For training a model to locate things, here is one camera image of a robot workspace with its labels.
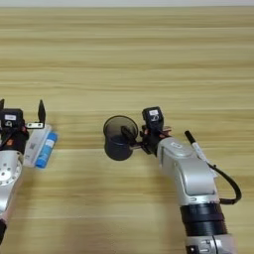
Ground black mesh cup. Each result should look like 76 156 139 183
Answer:
102 114 139 162

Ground blue glue stick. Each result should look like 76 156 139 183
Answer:
35 131 59 170

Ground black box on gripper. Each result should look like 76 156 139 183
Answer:
142 106 165 132
0 108 25 128

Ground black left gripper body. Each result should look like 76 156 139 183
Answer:
0 123 30 155

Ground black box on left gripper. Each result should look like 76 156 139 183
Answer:
0 108 25 128

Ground white rectangular plastic device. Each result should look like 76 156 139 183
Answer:
23 123 54 168

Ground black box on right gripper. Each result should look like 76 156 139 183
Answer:
142 106 165 132

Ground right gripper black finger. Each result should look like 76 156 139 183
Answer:
162 125 173 137
120 125 144 150

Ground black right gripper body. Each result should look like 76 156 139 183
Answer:
138 123 173 157

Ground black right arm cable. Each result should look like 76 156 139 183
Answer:
207 163 243 205

